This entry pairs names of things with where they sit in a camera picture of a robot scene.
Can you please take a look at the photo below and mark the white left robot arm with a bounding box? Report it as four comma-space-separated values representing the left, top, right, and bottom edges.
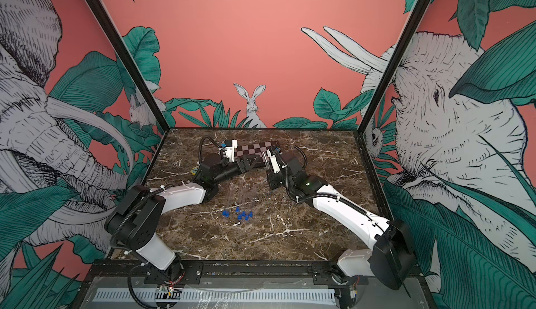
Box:
104, 154, 261, 273

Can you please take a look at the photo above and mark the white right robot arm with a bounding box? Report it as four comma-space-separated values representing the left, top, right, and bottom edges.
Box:
262, 147, 417, 290

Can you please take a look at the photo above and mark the brown checkered chess board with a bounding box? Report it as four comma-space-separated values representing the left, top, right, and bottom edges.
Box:
234, 141, 280, 159

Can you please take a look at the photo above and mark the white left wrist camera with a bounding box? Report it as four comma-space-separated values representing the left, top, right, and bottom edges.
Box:
221, 140, 238, 162

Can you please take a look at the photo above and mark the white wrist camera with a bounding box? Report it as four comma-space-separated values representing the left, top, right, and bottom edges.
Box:
266, 150, 281, 174
221, 140, 238, 162

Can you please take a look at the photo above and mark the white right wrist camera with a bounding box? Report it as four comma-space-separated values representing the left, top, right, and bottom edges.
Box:
266, 150, 281, 174

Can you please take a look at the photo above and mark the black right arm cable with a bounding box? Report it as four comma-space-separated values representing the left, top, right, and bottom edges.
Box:
292, 145, 390, 234

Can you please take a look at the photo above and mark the black frame post left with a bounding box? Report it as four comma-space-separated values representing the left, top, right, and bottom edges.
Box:
85, 0, 170, 135

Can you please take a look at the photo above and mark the black frame post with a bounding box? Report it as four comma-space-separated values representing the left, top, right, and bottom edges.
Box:
357, 0, 431, 136
85, 0, 170, 135

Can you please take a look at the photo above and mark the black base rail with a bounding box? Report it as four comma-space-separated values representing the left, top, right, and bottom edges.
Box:
83, 259, 424, 287

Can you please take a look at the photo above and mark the white slotted cable duct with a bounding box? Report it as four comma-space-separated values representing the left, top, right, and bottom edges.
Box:
91, 287, 338, 306

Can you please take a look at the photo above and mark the black frame post right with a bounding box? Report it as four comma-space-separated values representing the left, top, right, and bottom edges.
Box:
357, 0, 431, 136

